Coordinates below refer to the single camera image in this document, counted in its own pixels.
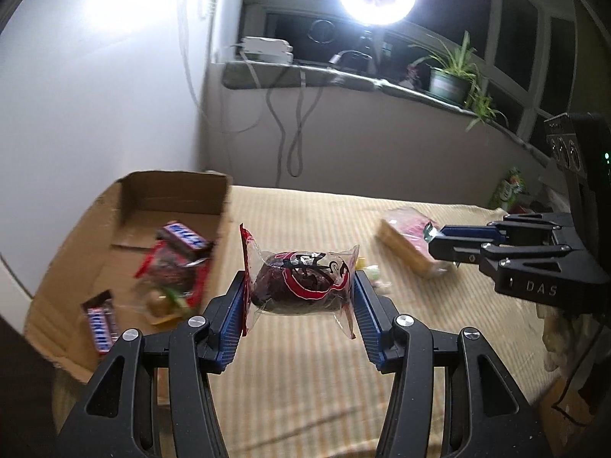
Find white window frame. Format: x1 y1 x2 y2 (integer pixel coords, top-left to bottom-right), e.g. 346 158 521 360
243 0 578 144

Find striped blanket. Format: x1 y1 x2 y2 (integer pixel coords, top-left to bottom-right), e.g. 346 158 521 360
52 184 574 458

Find clear red chocolate cake packet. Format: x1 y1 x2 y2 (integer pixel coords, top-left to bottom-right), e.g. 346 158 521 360
239 223 360 340
134 241 211 297

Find yellow candy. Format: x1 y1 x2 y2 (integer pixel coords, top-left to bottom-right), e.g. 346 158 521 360
145 286 189 325

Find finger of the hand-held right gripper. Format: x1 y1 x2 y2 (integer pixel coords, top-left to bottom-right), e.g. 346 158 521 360
428 237 574 273
440 214 574 245

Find white power adapter box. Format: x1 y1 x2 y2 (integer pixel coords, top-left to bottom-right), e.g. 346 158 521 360
240 35 294 64

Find potted spider plant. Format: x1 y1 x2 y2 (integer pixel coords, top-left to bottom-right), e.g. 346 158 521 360
408 31 509 132

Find small clear snack packet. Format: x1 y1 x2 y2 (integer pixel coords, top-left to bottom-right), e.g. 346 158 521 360
356 258 390 297

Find large green snack bag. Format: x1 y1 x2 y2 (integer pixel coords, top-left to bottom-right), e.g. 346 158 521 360
489 167 528 211

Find black cable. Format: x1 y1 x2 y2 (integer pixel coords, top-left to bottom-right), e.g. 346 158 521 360
286 64 325 179
265 64 306 179

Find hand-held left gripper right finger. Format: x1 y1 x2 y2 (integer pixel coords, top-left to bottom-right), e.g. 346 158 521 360
354 269 557 458

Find brown chocolate bar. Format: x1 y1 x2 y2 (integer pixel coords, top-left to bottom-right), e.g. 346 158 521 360
82 291 118 355
157 221 213 253

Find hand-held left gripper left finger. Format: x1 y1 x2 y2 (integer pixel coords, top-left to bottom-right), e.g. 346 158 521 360
55 269 249 458

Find sliced bread packet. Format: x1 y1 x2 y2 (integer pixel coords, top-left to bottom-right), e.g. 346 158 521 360
377 207 454 278

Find black tripod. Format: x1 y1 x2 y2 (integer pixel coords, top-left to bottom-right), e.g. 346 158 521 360
353 24 383 77

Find brown cardboard box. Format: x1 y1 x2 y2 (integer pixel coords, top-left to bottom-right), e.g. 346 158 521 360
24 169 233 385

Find white cable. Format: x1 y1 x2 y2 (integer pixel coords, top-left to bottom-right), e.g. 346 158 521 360
229 44 263 90

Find white wall cord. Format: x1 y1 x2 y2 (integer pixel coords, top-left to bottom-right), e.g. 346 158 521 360
174 0 261 135

